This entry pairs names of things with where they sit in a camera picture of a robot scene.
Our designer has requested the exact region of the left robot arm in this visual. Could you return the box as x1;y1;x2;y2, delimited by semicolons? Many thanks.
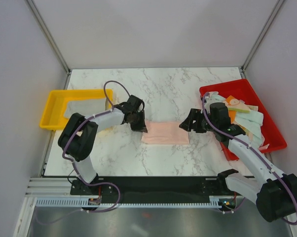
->
58;95;148;195

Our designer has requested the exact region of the aluminium frame post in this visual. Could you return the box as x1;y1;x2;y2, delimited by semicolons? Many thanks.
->
239;0;286;78
25;0;71;75

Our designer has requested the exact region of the red plastic tray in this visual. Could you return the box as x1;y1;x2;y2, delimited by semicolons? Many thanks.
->
199;79;287;154

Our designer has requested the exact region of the slotted cable duct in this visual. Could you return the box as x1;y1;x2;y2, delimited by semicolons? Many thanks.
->
35;196;228;208

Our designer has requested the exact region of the aluminium frame rail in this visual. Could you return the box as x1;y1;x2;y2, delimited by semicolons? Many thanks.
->
25;176;295;197

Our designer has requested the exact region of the mint green towel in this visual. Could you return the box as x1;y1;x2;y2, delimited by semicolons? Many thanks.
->
205;91;268;151

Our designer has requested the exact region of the yellow plastic tray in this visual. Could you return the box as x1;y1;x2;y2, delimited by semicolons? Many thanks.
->
39;89;113;131

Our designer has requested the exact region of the right aluminium frame post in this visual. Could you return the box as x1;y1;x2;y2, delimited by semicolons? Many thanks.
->
239;0;286;78

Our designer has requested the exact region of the left aluminium frame post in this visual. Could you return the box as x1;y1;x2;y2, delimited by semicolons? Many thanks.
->
25;0;71;75

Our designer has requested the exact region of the grey towel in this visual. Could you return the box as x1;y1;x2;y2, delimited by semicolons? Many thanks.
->
64;98;106;119

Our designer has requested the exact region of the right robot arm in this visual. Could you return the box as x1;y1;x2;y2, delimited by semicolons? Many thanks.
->
179;102;297;226

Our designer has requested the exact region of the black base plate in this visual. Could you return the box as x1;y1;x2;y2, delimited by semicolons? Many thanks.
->
70;176;234;203

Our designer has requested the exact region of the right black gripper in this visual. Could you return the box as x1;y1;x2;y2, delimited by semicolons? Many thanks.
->
179;108;218;133

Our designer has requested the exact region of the pink towel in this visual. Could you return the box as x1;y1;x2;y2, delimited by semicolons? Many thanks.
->
142;120;189;145

